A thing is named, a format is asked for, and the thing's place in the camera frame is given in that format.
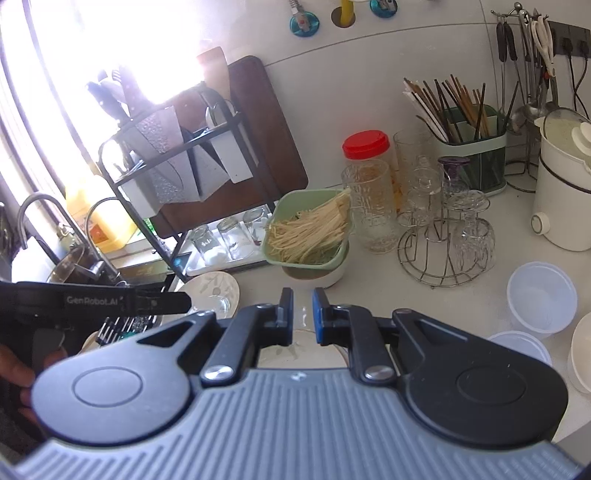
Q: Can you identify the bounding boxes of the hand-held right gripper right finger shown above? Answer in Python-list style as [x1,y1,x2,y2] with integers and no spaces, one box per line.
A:
[312,287,467,385]

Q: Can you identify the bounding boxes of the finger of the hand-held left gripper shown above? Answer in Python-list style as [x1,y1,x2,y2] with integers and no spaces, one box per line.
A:
[134,291,193,317]

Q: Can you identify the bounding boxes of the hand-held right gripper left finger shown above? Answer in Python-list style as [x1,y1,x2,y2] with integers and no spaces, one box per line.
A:
[136,287,295,387]

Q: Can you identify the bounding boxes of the white plate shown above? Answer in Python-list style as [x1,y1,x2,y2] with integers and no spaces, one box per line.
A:
[256,327,350,370]

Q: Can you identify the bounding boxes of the leaf pattern plate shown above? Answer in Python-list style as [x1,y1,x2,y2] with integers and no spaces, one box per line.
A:
[174,271,242,320]

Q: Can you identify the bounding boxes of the large translucent plastic bowl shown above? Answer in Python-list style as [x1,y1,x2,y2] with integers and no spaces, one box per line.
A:
[507,261,579,334]

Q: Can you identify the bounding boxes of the person's left hand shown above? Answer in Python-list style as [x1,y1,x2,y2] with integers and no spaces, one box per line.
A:
[0,344,38,416]

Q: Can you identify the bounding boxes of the steel pot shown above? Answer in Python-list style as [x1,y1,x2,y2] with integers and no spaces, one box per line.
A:
[46,244,100,284]

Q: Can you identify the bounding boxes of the white basin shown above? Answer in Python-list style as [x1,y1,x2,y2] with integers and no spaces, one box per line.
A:
[281,244,350,285]

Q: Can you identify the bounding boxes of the steel faucet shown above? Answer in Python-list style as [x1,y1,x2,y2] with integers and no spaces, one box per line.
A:
[17,193,123,283]

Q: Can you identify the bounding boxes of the small clear glass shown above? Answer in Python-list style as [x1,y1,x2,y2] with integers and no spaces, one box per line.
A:
[242,207,271,245]
[188,225,223,267]
[217,217,254,259]

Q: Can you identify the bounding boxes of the white tray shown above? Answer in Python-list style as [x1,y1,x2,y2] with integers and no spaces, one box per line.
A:
[185,249,274,278]

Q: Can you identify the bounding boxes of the pale noodle strands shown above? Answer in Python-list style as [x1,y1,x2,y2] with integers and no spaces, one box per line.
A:
[268,190,352,264]

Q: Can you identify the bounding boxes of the yellow plastic bottle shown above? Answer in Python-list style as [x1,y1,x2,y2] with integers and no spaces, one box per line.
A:
[65,174,137,254]

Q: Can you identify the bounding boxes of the tall patterned glass tumbler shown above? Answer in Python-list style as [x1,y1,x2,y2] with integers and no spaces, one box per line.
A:
[341,159,400,254]
[392,130,440,219]

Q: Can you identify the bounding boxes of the green colander basket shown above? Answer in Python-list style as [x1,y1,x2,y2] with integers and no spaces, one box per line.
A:
[261,188,352,269]

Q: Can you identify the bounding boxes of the steel kitchen knife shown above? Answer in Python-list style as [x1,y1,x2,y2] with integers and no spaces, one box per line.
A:
[184,136,223,202]

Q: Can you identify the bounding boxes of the wide steel cleaver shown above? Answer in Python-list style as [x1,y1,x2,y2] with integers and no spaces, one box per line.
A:
[209,124,254,185]

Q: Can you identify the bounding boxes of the hammered steel cleaver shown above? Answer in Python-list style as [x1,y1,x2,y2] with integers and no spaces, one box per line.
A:
[122,106,186,204]

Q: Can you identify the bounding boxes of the clear goblet glass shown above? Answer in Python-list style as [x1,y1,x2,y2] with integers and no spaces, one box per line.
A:
[408,157,445,228]

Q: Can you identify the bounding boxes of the cut glass cup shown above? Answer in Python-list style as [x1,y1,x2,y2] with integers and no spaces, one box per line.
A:
[447,189,498,274]

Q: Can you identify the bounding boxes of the red lid plastic jar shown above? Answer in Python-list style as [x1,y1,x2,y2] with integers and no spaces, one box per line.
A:
[342,130,403,214]

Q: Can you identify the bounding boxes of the dark brown cutting board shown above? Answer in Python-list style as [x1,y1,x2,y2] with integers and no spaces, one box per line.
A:
[152,55,309,238]

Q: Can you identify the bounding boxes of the small translucent plastic bowl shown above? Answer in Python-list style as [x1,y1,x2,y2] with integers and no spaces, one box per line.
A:
[487,330,553,368]

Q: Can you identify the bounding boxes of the purple stem glass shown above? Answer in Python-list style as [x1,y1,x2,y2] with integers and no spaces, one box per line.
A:
[438,156,472,195]

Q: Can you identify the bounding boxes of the light wooden cutting board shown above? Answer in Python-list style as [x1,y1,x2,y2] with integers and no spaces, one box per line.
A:
[196,46,232,95]

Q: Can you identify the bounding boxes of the green chopstick holder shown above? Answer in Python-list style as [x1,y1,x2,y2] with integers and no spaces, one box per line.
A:
[431,105,509,197]

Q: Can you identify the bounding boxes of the steel utensil stand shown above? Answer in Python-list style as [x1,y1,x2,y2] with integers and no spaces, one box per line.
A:
[490,2,556,195]

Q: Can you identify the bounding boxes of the bundle of chopsticks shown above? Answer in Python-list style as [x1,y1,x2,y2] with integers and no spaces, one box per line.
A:
[403,76,491,145]

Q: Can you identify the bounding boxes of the white ceramic bowl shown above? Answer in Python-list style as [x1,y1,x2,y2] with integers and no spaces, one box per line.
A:
[567,311,591,394]

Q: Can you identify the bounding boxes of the white electric cooker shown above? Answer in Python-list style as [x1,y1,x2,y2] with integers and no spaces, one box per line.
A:
[530,108,591,253]

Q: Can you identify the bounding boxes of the steel ladle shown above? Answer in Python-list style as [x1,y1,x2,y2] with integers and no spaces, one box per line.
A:
[508,69,557,136]

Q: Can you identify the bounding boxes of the glass lid white knob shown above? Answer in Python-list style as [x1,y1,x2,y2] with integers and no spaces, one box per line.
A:
[540,107,591,158]

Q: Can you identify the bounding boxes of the yellow pipe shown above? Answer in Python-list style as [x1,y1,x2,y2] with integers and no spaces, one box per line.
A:
[331,0,356,25]

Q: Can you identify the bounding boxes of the wire glass rack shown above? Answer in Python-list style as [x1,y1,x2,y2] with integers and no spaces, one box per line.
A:
[396,207,498,289]

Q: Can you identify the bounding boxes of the black wire knife rack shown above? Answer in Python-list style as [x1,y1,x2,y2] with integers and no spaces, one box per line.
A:
[98,82,279,284]

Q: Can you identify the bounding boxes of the black handled knife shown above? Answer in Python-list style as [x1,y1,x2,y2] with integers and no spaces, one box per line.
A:
[87,80,127,121]
[111,67,140,115]

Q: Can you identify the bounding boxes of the black power cable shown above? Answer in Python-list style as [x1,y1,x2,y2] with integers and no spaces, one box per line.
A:
[564,44,588,112]

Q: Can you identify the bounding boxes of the white handled scissors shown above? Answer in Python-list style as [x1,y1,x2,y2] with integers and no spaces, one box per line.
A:
[530,17,557,78]

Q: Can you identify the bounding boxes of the dark wall outlet strip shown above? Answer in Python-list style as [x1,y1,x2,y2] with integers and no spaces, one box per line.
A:
[547,21,591,59]

